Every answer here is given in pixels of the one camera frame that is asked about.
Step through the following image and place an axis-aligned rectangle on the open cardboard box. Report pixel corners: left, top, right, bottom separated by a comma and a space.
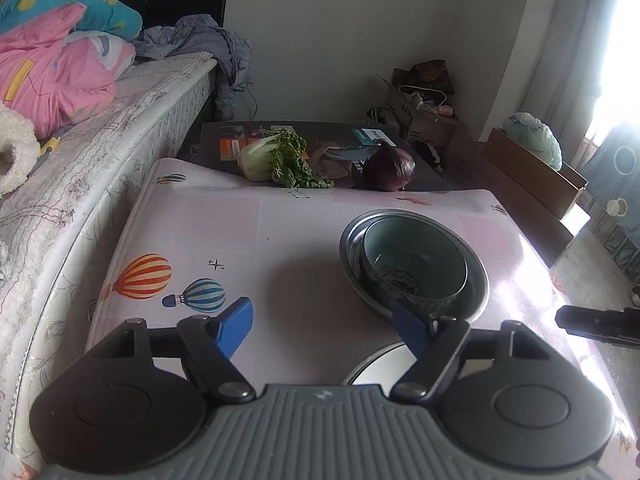
367, 67, 458, 148

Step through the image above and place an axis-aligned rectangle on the white quilted mattress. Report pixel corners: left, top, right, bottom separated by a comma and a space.
0, 51, 218, 411

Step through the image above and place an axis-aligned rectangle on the brown wooden side table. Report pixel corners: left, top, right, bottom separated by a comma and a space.
447, 142, 592, 267

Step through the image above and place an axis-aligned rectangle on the bok choy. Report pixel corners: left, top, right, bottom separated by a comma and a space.
237, 129, 335, 191

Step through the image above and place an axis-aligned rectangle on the pink balloon print tablecloth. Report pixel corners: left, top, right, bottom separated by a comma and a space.
85, 157, 626, 411

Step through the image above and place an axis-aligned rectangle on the long brown open box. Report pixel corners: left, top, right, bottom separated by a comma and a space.
486, 128, 589, 219

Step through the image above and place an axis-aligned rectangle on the pink and blue blanket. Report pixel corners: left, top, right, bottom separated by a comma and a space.
0, 0, 143, 141

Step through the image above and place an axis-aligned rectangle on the dark printed flat box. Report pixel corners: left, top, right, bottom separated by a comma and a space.
200, 120, 446, 193

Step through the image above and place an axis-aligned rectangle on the blue patterned curtain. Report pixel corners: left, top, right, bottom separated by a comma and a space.
582, 125, 640, 281

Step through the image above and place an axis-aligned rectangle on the grey crumpled clothing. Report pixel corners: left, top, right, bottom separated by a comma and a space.
132, 14, 253, 126

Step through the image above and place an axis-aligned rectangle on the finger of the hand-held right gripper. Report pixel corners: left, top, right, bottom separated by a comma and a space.
555, 304, 640, 348

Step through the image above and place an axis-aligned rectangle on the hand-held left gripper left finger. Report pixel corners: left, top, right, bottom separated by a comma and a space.
87, 296, 257, 405

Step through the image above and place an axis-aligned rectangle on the white ceramic plate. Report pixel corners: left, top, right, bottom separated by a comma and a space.
344, 341, 416, 386

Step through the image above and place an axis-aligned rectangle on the white fluffy garment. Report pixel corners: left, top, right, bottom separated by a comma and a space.
0, 105, 42, 198

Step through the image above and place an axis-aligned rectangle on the grey curtain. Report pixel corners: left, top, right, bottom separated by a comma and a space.
480, 0, 621, 146

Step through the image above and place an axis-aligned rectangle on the pale green plastic bag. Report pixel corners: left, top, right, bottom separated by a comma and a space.
502, 111, 563, 171

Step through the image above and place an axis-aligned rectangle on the brown crumpled bag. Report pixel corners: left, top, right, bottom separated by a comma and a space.
410, 60, 456, 95

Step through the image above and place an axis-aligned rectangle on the teal ceramic bowl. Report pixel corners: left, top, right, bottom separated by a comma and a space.
359, 214, 469, 311

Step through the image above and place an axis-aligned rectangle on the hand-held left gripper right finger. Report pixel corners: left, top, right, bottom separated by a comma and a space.
390, 300, 553, 405

